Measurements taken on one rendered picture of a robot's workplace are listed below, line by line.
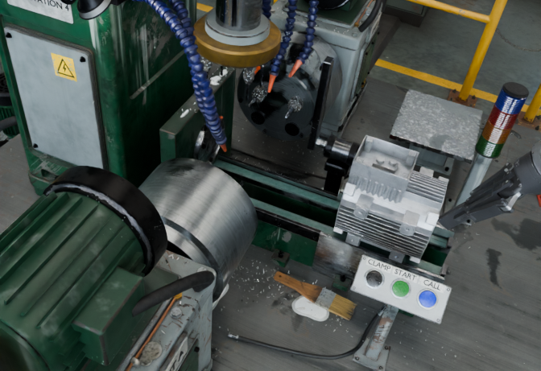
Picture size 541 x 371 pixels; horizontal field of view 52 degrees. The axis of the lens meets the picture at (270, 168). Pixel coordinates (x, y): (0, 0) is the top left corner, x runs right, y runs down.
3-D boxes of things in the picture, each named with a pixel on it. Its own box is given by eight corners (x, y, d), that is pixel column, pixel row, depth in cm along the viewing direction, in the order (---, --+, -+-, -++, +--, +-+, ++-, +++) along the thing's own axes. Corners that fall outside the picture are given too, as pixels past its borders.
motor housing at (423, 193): (328, 245, 126) (343, 186, 114) (352, 194, 140) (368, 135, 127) (413, 278, 122) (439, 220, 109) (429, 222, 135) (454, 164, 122)
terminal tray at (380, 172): (345, 186, 119) (352, 161, 114) (359, 158, 127) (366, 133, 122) (399, 206, 116) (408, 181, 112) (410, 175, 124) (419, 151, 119)
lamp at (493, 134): (480, 139, 136) (486, 125, 133) (482, 126, 141) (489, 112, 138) (505, 146, 135) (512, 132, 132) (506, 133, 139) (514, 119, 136)
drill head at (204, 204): (62, 340, 104) (38, 255, 87) (163, 212, 130) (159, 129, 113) (180, 395, 98) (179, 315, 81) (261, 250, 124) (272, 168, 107)
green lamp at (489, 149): (474, 153, 139) (480, 139, 136) (476, 140, 144) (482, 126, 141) (498, 161, 138) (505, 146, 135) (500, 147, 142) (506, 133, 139)
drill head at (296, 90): (220, 142, 151) (223, 62, 134) (275, 72, 180) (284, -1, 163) (305, 171, 145) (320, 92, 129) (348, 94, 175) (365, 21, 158)
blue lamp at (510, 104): (493, 109, 130) (501, 93, 127) (496, 96, 135) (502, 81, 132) (519, 117, 129) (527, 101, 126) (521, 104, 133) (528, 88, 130)
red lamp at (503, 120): (486, 125, 133) (493, 109, 130) (489, 112, 138) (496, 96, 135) (512, 132, 132) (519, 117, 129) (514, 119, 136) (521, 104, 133)
